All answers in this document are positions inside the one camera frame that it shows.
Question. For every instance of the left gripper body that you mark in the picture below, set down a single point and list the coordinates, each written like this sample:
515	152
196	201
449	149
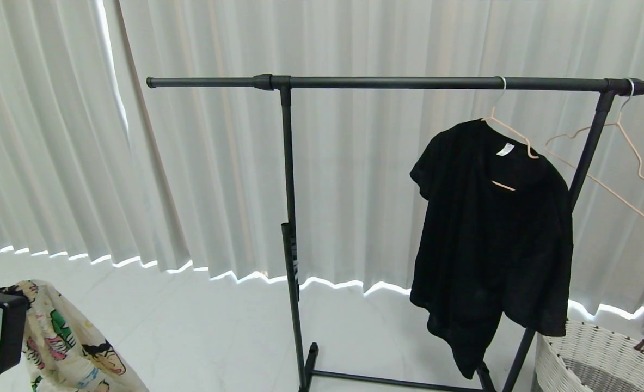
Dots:
6	332

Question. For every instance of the cream printed garment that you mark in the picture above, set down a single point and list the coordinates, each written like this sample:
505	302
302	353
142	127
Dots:
66	348

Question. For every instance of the black garment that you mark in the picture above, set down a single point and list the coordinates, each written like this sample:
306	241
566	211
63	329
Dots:
490	261

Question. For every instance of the pink clothes hanger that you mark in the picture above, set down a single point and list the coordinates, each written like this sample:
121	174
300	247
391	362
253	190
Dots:
638	163
515	133

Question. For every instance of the black clothes rack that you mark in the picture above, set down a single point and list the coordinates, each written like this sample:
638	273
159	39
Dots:
381	83

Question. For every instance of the white laundry basket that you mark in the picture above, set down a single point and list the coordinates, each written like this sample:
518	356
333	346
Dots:
588	348

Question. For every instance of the white curtain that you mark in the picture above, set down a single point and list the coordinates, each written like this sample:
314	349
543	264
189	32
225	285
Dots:
354	190

